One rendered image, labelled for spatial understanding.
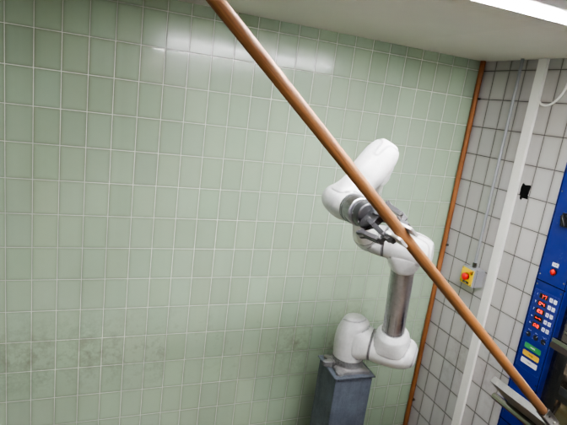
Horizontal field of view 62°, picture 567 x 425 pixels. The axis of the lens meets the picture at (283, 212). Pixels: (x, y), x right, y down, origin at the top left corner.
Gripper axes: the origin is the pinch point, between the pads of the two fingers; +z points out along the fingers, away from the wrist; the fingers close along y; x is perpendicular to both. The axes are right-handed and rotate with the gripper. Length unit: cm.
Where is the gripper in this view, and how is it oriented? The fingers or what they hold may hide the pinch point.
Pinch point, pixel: (402, 234)
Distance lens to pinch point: 123.4
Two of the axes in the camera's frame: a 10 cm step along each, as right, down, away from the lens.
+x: -6.2, -6.6, -4.3
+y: -7.1, 7.0, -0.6
